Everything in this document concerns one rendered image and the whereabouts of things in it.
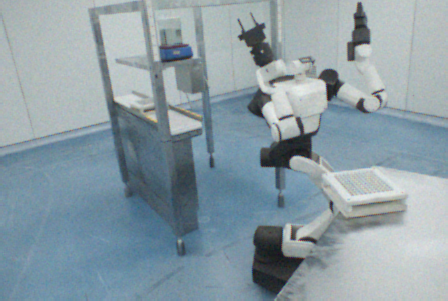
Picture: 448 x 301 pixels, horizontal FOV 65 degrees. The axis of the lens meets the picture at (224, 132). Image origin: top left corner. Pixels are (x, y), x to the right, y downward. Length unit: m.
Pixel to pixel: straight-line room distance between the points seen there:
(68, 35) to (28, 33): 0.50
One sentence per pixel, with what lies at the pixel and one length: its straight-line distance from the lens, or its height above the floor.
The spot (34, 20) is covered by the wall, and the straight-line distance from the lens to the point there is 5.53.
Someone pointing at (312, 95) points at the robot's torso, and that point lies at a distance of 1.82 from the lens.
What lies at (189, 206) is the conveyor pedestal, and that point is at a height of 0.24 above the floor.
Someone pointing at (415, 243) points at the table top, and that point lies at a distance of 1.39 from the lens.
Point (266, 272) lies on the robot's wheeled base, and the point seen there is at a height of 0.17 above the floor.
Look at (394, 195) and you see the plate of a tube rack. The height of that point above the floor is 0.94.
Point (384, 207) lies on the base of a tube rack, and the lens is 1.50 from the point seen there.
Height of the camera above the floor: 1.65
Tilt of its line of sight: 20 degrees down
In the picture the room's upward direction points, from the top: 5 degrees counter-clockwise
